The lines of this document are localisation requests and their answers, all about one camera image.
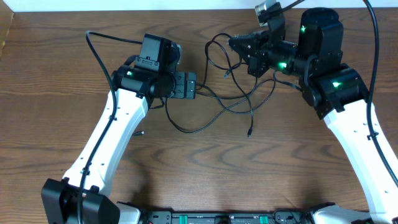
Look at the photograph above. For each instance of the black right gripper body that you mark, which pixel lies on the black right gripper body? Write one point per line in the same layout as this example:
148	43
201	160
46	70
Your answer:
282	57

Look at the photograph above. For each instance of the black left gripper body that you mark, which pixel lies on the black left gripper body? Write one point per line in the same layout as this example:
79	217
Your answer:
181	85

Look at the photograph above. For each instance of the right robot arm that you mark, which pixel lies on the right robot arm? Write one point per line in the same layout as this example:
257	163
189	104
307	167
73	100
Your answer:
338	95

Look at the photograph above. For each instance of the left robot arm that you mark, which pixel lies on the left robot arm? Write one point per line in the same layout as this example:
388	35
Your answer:
82	195

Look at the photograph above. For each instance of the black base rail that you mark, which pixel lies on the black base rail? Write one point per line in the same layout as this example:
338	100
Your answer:
227	217

